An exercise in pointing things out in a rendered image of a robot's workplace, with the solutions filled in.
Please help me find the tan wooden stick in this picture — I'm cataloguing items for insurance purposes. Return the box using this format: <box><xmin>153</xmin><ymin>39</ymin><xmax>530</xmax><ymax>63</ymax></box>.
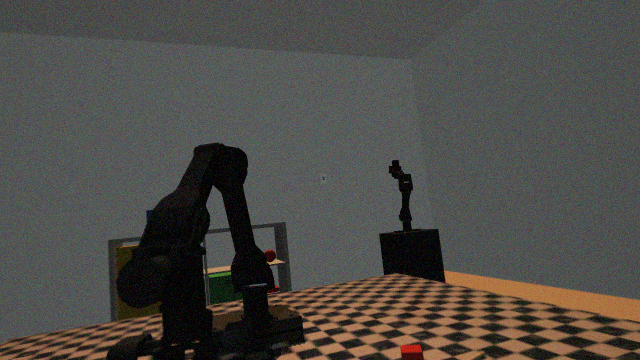
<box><xmin>469</xmin><ymin>352</ymin><xmax>486</xmax><ymax>360</ymax></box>

